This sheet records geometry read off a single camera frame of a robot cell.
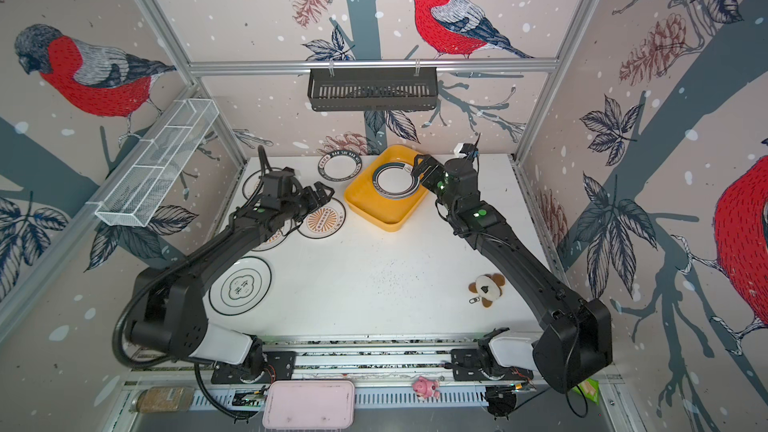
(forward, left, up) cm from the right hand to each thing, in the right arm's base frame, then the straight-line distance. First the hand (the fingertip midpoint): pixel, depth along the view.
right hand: (421, 166), depth 77 cm
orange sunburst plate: (+18, +65, -28) cm, 73 cm away
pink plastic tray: (-50, +25, -28) cm, 62 cm away
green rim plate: (+20, +9, -28) cm, 35 cm away
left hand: (-2, +28, -11) cm, 30 cm away
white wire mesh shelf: (-12, +70, +3) cm, 71 cm away
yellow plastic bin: (+4, +10, -28) cm, 30 cm away
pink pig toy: (-45, -1, -29) cm, 54 cm away
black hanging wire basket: (+41, +17, -2) cm, 45 cm away
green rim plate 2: (+28, +32, -29) cm, 52 cm away
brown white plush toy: (-20, -20, -29) cm, 41 cm away
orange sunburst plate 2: (+1, +33, -29) cm, 44 cm away
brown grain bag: (-51, +58, -25) cm, 81 cm away
